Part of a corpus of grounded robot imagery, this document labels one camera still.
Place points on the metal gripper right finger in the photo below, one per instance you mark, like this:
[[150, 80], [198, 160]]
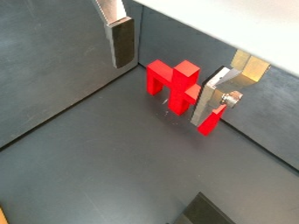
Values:
[[222, 87]]

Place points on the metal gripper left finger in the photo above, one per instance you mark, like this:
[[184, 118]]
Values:
[[120, 29]]

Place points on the red E-shaped block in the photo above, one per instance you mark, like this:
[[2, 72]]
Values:
[[181, 79]]

